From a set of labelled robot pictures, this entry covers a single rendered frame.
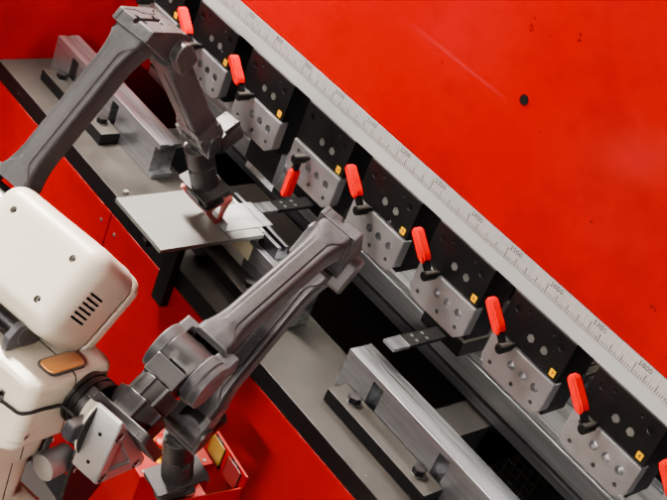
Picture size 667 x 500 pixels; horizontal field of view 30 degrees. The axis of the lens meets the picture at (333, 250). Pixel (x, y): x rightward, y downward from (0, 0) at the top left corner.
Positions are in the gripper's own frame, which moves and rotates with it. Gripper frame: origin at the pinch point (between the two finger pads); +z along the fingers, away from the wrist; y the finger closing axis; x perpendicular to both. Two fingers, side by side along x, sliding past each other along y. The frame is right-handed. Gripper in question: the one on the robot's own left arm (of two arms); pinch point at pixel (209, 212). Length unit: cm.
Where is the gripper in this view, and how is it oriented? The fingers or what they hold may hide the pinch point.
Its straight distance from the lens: 260.3
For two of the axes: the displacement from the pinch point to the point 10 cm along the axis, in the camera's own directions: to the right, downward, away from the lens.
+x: -8.0, 4.8, -3.6
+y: -5.9, -5.9, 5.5
